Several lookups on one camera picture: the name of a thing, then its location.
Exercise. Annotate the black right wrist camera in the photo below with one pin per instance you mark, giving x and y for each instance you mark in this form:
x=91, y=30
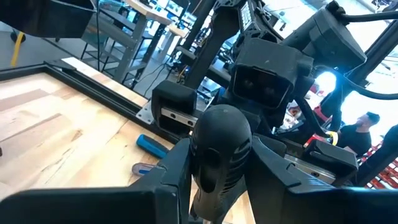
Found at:
x=267, y=62

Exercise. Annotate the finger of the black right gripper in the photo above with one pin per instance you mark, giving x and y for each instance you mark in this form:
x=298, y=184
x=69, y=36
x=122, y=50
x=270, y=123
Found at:
x=339, y=165
x=174, y=95

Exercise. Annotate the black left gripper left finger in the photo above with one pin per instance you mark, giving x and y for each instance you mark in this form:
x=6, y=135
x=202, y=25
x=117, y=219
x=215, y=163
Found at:
x=93, y=208

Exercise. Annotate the grey wooden top workbench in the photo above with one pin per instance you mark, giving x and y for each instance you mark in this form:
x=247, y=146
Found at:
x=130, y=53

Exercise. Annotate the person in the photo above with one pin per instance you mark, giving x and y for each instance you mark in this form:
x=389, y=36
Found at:
x=354, y=140

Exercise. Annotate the metal corner bracket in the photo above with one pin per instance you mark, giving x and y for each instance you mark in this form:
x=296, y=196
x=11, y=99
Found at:
x=145, y=114

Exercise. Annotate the rack of red bins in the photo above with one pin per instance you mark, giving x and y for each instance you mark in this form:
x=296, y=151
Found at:
x=385, y=177

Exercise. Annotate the black plastic bin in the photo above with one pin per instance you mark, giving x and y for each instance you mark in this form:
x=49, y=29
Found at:
x=46, y=18

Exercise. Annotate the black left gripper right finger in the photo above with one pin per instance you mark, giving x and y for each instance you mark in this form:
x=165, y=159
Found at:
x=311, y=208

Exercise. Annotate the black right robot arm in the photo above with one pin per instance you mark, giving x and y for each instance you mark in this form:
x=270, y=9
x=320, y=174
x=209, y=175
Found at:
x=326, y=37

